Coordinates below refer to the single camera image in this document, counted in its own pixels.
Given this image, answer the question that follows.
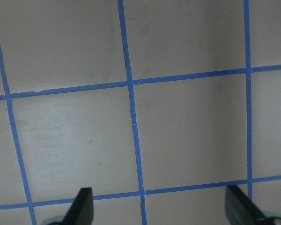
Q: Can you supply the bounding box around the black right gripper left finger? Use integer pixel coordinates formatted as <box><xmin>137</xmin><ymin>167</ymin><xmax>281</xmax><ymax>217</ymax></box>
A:
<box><xmin>60</xmin><ymin>187</ymin><xmax>94</xmax><ymax>225</ymax></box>

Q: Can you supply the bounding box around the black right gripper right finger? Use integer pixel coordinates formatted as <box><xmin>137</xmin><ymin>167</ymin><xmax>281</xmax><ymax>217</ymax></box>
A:
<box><xmin>225</xmin><ymin>185</ymin><xmax>266</xmax><ymax>225</ymax></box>

